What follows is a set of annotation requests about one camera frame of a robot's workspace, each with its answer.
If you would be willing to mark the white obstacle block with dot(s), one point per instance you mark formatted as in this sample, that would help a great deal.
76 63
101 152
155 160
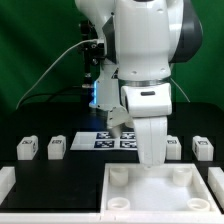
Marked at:
7 181
216 183

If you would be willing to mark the black camera stand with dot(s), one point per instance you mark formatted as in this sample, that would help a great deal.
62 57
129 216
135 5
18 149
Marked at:
88 49

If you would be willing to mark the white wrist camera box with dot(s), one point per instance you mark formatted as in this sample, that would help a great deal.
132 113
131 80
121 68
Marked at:
150 101

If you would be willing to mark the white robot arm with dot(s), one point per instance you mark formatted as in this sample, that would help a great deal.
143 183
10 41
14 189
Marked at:
141 39

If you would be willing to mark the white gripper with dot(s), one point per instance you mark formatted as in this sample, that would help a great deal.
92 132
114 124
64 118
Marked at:
150 134

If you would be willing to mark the white left obstacle block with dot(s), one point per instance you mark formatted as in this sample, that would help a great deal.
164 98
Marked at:
7 181

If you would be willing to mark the white right obstacle block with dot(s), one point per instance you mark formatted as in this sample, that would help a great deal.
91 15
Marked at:
216 183

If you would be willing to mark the white marker base sheet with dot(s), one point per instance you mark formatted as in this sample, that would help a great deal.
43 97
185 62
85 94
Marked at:
103 141

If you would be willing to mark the white square tabletop tray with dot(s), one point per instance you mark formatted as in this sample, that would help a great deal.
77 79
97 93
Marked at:
166 188

